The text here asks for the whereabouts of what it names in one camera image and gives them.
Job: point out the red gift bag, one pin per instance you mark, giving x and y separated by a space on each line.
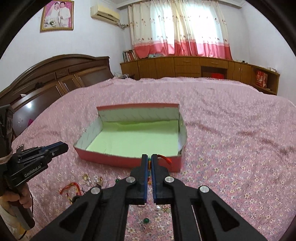
261 78

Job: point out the gold charm earrings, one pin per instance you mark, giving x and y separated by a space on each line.
94 181

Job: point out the books on shelf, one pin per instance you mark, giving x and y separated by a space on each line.
129 56

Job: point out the wooden low cabinet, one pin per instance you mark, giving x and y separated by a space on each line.
196 67

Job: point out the pink white curtains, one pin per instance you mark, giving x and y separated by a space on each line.
179 28

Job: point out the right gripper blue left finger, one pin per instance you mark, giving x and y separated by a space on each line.
144 177

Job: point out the pink floral bedspread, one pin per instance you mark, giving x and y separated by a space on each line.
240 143

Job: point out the dark wooden headboard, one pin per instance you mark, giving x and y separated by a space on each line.
41 85

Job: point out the pink cardboard box green liner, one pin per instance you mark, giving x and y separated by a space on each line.
122 133

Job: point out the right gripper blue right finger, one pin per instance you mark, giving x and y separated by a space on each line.
154 167

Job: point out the left hand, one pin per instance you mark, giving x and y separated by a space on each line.
23 197

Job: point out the green bead earring near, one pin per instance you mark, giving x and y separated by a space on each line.
144 222

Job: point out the white air conditioner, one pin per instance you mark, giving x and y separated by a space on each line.
105 14

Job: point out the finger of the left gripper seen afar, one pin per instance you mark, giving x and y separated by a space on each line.
56 149

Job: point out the framed wedding photo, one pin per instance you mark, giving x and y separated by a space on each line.
57 16

